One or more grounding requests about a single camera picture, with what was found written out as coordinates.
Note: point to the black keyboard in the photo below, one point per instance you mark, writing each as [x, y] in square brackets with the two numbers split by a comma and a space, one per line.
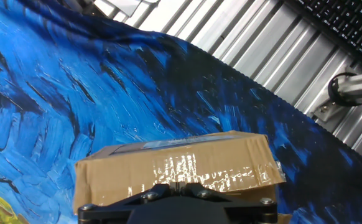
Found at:
[346, 21]

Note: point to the yellow and blue painted cloth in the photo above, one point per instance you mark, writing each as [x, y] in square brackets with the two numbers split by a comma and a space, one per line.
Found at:
[75, 93]

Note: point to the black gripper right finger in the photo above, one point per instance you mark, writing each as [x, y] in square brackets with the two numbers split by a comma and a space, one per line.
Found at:
[240, 203]

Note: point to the brown cardboard box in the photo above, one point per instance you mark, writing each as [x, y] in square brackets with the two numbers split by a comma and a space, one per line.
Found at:
[181, 165]

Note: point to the silver bracket with black ties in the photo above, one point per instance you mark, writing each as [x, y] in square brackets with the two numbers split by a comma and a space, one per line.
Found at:
[352, 88]

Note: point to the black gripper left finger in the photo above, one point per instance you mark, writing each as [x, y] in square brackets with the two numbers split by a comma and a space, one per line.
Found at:
[122, 203]

